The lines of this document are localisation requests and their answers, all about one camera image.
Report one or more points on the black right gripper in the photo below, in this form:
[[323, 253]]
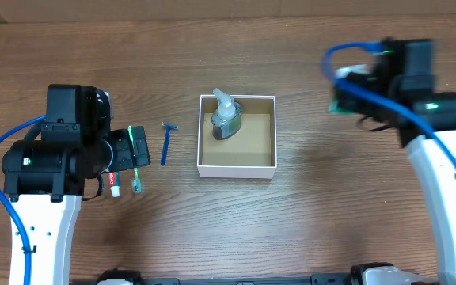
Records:
[[349, 100]]

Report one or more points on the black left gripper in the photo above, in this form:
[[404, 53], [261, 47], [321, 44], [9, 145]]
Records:
[[126, 159]]

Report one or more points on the green white soap package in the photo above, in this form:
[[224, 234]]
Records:
[[334, 108]]

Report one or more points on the blue disposable razor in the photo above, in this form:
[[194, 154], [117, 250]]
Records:
[[168, 128]]

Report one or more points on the clear soap pump bottle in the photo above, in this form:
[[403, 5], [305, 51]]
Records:
[[226, 119]]

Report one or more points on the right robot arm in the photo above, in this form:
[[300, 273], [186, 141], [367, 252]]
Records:
[[392, 83]]

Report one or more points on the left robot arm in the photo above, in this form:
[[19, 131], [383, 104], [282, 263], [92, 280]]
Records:
[[46, 171]]

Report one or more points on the Colgate toothpaste tube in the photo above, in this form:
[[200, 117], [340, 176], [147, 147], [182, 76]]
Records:
[[114, 184]]

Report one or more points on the green toothbrush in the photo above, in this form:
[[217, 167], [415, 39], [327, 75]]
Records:
[[135, 181]]

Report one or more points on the white cardboard box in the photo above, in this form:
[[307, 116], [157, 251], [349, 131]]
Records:
[[251, 152]]

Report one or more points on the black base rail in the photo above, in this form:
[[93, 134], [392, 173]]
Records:
[[116, 276]]

